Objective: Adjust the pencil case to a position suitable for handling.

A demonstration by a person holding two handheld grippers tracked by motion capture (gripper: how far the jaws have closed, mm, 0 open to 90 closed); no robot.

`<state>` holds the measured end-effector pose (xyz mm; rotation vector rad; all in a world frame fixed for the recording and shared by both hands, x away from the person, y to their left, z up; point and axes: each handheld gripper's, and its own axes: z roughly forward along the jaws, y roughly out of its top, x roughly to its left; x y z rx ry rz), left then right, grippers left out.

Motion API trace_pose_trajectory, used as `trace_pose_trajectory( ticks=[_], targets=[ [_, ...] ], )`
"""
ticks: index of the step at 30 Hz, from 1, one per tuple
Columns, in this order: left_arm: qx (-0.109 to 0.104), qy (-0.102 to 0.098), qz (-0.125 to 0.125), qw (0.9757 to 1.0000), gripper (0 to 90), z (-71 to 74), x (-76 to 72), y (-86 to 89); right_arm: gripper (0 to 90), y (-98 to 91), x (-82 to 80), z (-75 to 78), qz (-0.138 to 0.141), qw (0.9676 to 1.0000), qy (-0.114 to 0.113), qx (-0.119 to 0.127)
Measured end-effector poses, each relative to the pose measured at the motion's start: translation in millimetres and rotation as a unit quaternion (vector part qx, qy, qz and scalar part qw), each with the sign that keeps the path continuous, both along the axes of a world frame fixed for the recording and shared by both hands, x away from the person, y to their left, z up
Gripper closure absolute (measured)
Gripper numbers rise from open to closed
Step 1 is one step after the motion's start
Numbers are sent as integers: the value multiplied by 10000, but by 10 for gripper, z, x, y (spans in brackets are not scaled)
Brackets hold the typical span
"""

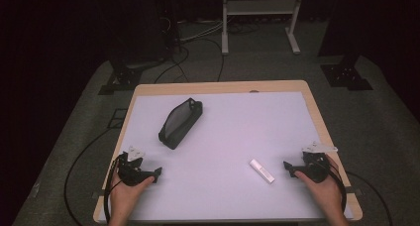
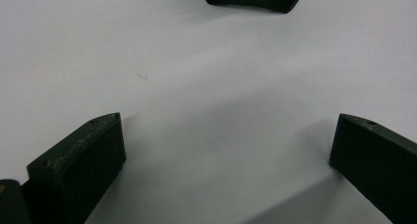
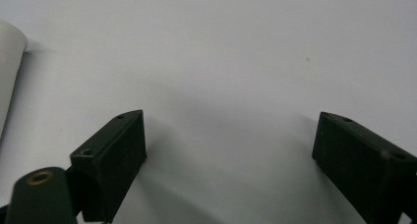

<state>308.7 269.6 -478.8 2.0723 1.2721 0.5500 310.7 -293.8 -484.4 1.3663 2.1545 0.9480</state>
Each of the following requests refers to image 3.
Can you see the white paper roll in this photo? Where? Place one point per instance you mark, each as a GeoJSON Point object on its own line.
{"type": "Point", "coordinates": [10, 60]}

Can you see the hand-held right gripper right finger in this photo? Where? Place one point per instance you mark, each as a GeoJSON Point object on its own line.
{"type": "Point", "coordinates": [360, 165]}

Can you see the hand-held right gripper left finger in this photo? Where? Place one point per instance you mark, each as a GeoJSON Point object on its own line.
{"type": "Point", "coordinates": [111, 158]}

